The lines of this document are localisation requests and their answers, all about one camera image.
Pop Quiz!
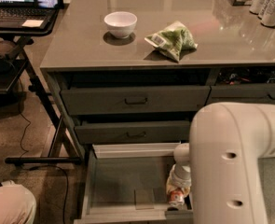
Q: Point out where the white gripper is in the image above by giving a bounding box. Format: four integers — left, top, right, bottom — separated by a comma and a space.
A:
166, 164, 192, 202

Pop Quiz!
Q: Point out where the red coke can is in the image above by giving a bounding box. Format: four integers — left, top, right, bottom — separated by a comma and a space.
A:
169, 189, 185, 208

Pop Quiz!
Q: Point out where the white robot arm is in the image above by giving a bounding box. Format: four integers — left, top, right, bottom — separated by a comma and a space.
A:
167, 102, 275, 224

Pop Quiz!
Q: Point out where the open bottom left drawer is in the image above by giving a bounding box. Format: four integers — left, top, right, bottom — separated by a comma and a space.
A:
74, 143, 193, 224

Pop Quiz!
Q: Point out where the middle left grey drawer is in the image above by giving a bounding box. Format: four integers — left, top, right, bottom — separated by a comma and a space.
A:
75, 120, 190, 144

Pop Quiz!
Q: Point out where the grey drawer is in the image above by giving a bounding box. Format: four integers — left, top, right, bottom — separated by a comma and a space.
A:
75, 120, 190, 144
61, 86, 210, 115
207, 83, 275, 105

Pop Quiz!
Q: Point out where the top left grey drawer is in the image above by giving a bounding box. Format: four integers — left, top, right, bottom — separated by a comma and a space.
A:
61, 86, 210, 115

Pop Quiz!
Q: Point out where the grey drawer cabinet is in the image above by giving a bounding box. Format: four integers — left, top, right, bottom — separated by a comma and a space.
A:
41, 0, 275, 224

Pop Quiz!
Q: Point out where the top right grey drawer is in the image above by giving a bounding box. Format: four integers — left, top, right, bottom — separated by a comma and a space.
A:
207, 83, 275, 105

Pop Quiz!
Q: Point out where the white can nearest front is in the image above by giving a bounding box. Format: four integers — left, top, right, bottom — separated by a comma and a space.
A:
261, 0, 275, 27

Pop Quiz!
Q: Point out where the green chip bag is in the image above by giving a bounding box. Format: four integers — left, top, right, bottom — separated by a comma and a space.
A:
144, 21, 198, 63

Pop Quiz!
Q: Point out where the person's beige trouser knee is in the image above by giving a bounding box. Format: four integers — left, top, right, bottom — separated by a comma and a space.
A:
0, 180, 36, 224

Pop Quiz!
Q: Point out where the white ceramic bowl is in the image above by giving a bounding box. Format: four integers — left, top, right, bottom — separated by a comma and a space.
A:
104, 11, 137, 38

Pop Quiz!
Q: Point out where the black laptop stand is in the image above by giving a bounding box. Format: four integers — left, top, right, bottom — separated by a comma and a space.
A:
0, 8, 82, 166

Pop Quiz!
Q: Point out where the black smartphone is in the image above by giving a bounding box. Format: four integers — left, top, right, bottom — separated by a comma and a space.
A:
34, 0, 64, 9

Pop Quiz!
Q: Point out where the black laptop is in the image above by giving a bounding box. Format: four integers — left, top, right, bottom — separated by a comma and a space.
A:
0, 0, 57, 30

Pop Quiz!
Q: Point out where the black floor cable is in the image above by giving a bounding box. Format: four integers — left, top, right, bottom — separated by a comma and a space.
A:
17, 77, 70, 224

